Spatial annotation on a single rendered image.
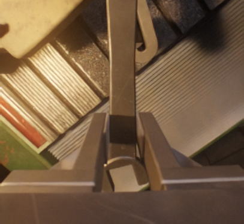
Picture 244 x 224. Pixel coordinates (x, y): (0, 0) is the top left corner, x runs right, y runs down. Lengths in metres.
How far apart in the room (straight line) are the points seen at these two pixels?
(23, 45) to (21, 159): 0.50
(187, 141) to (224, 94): 0.22
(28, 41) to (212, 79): 0.57
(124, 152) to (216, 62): 0.56
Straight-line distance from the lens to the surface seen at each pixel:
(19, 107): 0.65
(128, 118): 0.15
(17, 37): 0.38
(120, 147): 0.16
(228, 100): 0.73
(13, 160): 0.80
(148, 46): 0.28
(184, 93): 0.65
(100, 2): 0.55
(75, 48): 0.55
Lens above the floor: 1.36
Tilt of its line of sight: 74 degrees down
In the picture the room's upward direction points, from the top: 175 degrees clockwise
